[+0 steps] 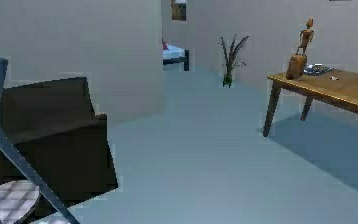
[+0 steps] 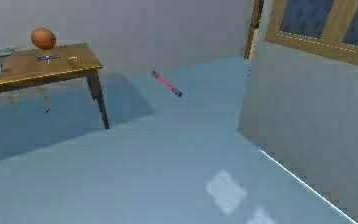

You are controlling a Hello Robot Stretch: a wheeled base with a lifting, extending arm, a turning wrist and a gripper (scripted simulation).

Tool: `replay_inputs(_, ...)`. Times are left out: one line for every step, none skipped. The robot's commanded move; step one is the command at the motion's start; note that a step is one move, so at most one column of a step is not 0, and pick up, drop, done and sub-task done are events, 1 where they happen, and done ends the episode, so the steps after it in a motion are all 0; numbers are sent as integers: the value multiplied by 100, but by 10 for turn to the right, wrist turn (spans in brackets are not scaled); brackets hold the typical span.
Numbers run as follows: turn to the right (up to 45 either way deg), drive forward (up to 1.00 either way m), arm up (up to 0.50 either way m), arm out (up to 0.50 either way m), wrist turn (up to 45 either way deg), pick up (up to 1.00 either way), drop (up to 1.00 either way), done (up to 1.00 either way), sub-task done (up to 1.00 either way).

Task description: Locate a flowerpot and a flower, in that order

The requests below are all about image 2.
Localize red baseball bat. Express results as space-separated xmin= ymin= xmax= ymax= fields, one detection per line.
xmin=151 ymin=70 xmax=183 ymax=98

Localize orange ball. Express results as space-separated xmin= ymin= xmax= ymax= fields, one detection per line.
xmin=30 ymin=27 xmax=57 ymax=51

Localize brown wooden table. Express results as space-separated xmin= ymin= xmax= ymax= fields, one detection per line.
xmin=0 ymin=42 xmax=111 ymax=131

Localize wooden framed window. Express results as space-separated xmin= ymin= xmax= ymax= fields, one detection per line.
xmin=265 ymin=0 xmax=358 ymax=70

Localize brown wooden door frame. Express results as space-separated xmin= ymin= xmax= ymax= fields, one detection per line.
xmin=244 ymin=0 xmax=265 ymax=60

